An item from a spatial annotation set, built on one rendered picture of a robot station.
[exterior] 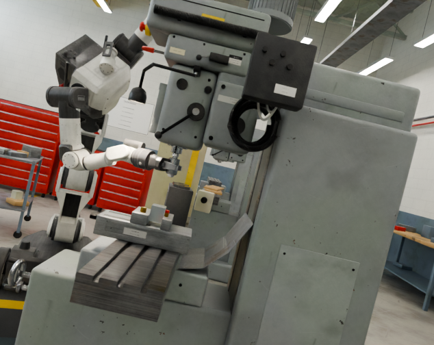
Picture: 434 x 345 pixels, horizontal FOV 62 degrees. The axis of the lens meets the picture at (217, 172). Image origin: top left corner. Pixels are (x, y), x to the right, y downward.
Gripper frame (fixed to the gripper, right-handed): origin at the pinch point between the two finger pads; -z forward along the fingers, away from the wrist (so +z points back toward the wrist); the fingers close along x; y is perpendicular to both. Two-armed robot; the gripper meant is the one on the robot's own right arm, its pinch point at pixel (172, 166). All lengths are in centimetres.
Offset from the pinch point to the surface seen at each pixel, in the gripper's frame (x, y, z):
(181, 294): -10, 46, -22
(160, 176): 150, 20, 87
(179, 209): 25.4, 21.0, 3.7
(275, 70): -24, -40, -40
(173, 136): -9.8, -12.1, -2.2
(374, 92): 16, -48, -70
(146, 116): 764, -80, 515
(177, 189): 23.8, 11.7, 6.6
